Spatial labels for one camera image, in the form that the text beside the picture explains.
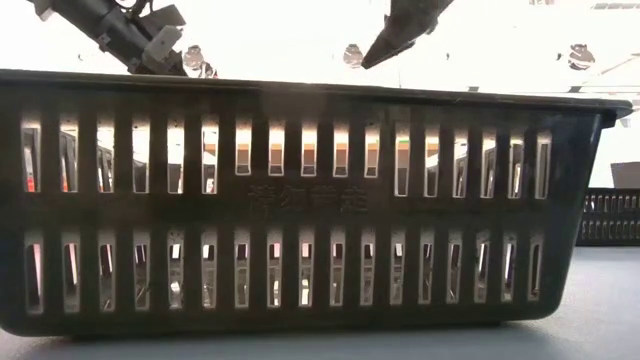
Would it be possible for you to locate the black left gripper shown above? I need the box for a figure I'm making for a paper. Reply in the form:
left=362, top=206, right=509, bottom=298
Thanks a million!
left=29, top=0, right=189, bottom=78

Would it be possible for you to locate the round ceiling fixture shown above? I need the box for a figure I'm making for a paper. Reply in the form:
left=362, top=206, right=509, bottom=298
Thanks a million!
left=342, top=42, right=366, bottom=70
left=567, top=42, right=598, bottom=72
left=181, top=44, right=220, bottom=80

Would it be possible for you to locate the dark grey box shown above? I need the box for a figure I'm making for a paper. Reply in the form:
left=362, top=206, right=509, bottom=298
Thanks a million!
left=609, top=160, right=640, bottom=191

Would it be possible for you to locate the black plastic slotted basket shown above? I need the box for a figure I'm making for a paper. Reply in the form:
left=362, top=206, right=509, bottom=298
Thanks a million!
left=575, top=186, right=640, bottom=248
left=0, top=68, right=635, bottom=338

